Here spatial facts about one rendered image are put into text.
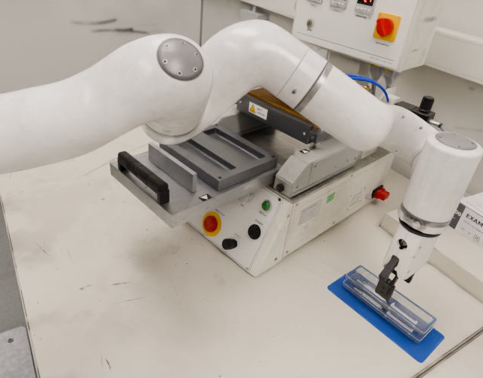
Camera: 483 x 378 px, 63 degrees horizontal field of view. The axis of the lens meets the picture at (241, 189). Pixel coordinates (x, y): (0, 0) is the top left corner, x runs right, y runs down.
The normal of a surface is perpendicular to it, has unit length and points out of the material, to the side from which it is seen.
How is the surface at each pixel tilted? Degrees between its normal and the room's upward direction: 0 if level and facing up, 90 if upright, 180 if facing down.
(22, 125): 59
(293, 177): 40
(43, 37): 90
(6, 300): 0
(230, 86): 95
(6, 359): 0
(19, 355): 0
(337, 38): 90
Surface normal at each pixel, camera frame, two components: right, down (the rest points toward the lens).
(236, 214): -0.62, -0.07
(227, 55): -0.37, 0.24
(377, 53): -0.73, 0.32
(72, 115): 0.26, 0.09
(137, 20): 0.52, 0.51
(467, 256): 0.10, -0.83
